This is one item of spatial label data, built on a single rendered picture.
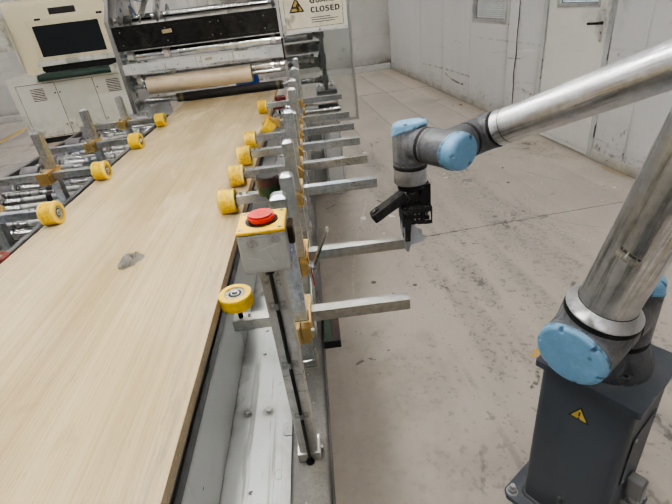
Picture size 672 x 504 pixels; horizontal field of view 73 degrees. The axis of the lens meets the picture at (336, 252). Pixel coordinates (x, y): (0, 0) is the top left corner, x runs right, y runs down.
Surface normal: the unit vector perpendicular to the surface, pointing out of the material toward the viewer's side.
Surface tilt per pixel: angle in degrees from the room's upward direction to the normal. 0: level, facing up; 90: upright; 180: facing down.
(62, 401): 0
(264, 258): 90
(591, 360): 95
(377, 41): 90
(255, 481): 0
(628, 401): 0
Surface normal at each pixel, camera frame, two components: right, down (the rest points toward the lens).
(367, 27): 0.16, 0.47
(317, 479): -0.11, -0.87
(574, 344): -0.77, 0.45
